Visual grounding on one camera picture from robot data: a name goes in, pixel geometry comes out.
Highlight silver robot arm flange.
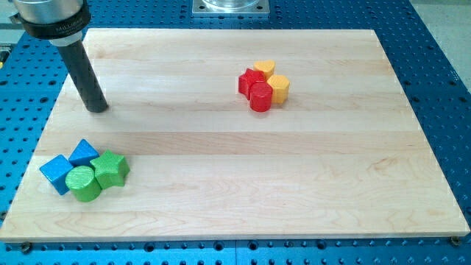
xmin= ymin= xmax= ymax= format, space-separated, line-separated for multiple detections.
xmin=13 ymin=0 xmax=91 ymax=40

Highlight red cylinder block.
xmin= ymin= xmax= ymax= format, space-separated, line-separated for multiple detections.
xmin=249 ymin=82 xmax=273 ymax=112

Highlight red star block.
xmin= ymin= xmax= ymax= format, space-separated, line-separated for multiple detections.
xmin=238 ymin=68 xmax=265 ymax=100

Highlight yellow hexagon block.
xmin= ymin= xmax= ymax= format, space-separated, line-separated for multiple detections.
xmin=267 ymin=74 xmax=291 ymax=105

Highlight yellow heart block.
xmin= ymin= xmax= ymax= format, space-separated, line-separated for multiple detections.
xmin=253 ymin=60 xmax=276 ymax=80

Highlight light wooden board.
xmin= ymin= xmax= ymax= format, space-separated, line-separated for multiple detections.
xmin=1 ymin=28 xmax=470 ymax=242

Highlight green star block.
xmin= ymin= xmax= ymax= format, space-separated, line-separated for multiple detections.
xmin=90 ymin=150 xmax=130 ymax=189

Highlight blue triangle block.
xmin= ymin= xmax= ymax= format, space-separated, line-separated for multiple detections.
xmin=68 ymin=139 xmax=99 ymax=166

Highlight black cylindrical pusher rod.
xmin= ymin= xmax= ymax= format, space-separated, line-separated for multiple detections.
xmin=50 ymin=32 xmax=108 ymax=113

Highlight green cylinder block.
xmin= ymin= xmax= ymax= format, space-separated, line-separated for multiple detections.
xmin=65 ymin=166 xmax=102 ymax=202

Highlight blue cube block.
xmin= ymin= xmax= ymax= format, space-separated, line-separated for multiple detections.
xmin=40 ymin=155 xmax=74 ymax=195

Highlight blue perforated metal table plate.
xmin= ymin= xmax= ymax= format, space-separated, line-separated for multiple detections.
xmin=1 ymin=0 xmax=470 ymax=264

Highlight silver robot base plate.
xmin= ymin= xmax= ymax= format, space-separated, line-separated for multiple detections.
xmin=192 ymin=0 xmax=270 ymax=15

